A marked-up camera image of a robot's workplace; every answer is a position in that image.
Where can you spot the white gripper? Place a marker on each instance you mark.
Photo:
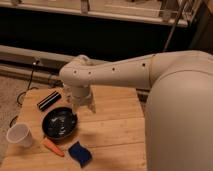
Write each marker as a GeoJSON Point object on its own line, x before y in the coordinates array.
{"type": "Point", "coordinates": [79, 96]}

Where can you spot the white ceramic cup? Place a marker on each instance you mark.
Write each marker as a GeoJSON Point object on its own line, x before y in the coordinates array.
{"type": "Point", "coordinates": [20, 134]}

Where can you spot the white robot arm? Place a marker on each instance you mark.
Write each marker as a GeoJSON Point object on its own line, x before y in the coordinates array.
{"type": "Point", "coordinates": [179, 107]}

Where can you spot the black ceramic bowl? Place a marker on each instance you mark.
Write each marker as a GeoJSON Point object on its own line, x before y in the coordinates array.
{"type": "Point", "coordinates": [59, 123]}

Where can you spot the black rectangular bar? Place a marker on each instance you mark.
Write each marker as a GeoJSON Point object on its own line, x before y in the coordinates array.
{"type": "Point", "coordinates": [48, 101]}

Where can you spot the blue sponge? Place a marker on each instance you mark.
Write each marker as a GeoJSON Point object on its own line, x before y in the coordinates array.
{"type": "Point", "coordinates": [79, 153]}

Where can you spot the orange carrot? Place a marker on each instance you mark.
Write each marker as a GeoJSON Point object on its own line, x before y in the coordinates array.
{"type": "Point", "coordinates": [53, 147]}

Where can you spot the metal rod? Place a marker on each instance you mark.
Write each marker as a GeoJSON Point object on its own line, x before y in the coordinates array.
{"type": "Point", "coordinates": [178, 16]}

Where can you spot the wooden shelf frame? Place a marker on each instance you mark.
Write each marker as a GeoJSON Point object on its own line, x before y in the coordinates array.
{"type": "Point", "coordinates": [162, 12]}

